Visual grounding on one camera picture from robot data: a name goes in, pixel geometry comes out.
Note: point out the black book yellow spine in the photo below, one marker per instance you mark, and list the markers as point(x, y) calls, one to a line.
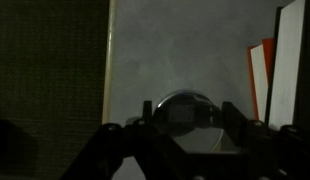
point(285, 66)

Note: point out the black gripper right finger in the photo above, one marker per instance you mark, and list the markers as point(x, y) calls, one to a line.
point(235, 123)

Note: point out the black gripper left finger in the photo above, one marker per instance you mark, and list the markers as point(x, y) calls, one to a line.
point(147, 111)

